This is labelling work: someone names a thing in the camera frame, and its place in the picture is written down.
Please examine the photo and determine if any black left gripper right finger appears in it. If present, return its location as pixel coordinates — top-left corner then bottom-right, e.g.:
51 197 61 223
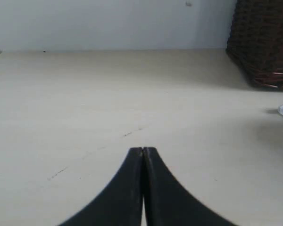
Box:
142 147 234 226

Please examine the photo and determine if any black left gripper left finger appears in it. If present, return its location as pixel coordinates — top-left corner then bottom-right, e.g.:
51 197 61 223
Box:
61 147 143 226

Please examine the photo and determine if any dark brown wicker basket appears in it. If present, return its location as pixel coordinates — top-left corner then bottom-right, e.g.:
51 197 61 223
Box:
226 0 283 90

